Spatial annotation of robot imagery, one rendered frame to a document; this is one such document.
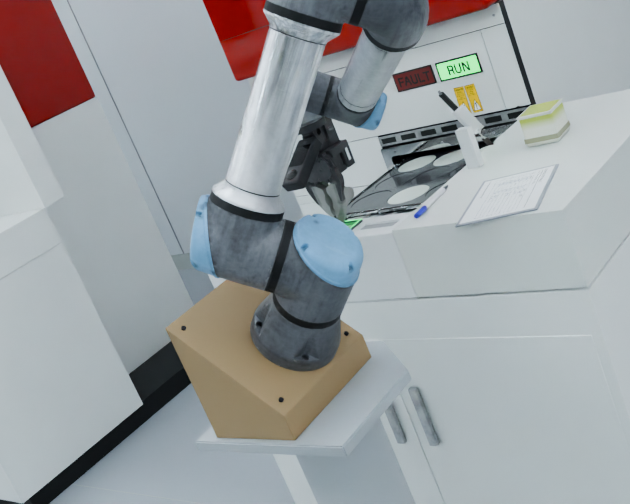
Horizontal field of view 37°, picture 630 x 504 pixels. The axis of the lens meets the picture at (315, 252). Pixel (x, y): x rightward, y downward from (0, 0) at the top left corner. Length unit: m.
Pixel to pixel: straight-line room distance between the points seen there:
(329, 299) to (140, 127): 4.11
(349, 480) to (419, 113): 1.10
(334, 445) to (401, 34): 0.61
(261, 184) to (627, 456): 0.84
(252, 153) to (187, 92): 3.73
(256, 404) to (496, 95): 1.09
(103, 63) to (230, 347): 4.08
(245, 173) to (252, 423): 0.41
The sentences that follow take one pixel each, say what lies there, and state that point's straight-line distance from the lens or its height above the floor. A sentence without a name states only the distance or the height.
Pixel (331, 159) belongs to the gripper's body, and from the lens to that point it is 1.85.
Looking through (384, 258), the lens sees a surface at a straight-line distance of 1.81.
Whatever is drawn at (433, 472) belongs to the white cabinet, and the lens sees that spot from 2.09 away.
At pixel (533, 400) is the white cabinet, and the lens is 1.82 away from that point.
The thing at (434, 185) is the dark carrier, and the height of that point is 0.90.
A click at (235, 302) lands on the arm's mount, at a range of 1.61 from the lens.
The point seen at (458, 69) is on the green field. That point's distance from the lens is 2.31.
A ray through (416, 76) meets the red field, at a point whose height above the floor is 1.10.
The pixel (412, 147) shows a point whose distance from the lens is 2.45.
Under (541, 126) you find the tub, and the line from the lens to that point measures 1.94.
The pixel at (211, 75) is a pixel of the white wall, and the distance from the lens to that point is 4.95.
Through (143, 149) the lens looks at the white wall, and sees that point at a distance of 5.55.
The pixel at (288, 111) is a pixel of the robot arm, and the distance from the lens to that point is 1.38.
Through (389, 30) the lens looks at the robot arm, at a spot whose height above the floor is 1.34.
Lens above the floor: 1.50
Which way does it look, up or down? 17 degrees down
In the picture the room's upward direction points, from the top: 22 degrees counter-clockwise
